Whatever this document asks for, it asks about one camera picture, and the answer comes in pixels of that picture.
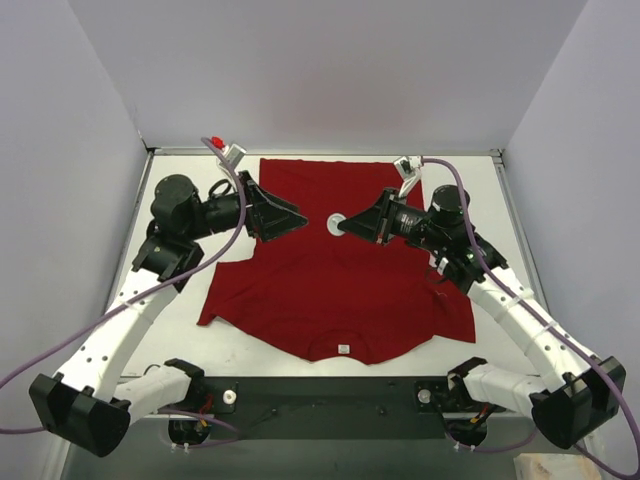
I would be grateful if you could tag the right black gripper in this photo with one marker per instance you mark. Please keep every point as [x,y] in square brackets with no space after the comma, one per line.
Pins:
[385,216]

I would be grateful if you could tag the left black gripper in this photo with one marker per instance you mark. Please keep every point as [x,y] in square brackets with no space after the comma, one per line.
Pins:
[251,208]

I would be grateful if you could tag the red t-shirt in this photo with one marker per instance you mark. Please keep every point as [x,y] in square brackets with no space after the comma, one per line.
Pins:
[316,295]

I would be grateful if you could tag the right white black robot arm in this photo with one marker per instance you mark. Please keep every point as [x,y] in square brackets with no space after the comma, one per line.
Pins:
[572,392]

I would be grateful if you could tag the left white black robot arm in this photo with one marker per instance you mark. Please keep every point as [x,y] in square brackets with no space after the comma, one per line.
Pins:
[85,402]

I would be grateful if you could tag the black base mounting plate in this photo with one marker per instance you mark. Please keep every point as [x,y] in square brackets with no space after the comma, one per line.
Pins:
[327,408]

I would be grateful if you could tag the beige cardboard box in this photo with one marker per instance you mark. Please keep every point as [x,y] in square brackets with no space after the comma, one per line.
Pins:
[539,466]

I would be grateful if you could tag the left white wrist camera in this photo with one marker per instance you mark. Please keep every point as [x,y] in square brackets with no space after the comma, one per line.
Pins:
[233,153]

